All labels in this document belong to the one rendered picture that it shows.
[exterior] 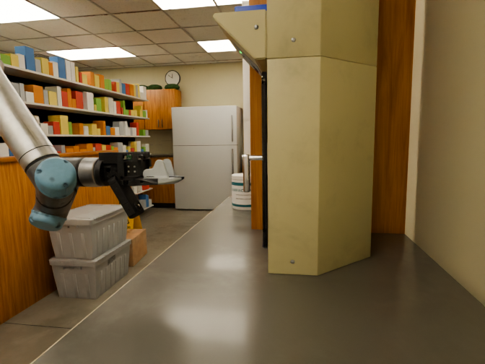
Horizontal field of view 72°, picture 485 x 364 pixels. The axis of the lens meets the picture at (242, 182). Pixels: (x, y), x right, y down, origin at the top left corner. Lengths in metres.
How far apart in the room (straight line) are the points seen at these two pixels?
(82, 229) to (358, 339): 2.49
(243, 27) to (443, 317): 0.66
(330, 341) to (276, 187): 0.33
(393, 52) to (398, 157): 0.31
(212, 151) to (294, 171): 5.09
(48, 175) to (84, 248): 2.17
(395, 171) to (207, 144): 4.87
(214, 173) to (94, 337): 5.29
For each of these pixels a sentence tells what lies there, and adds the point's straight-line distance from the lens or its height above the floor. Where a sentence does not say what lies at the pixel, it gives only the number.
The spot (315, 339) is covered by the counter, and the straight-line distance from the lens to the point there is 0.58.
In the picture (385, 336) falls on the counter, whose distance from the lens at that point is 0.61.
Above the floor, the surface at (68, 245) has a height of 0.44.
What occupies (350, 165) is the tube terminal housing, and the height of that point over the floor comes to 1.18.
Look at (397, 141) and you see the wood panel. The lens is 1.14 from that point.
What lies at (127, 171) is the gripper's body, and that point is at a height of 1.17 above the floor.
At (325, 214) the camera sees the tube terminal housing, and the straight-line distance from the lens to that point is 0.77.
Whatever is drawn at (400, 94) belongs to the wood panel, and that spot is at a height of 1.37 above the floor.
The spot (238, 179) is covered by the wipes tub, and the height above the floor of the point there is 1.07.
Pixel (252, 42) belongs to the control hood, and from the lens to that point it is 0.77.
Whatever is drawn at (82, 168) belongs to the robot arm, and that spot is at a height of 1.18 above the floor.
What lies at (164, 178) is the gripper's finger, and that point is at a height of 1.15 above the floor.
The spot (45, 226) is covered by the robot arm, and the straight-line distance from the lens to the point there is 0.92.
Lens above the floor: 1.24
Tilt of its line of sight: 7 degrees down
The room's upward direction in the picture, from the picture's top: 1 degrees counter-clockwise
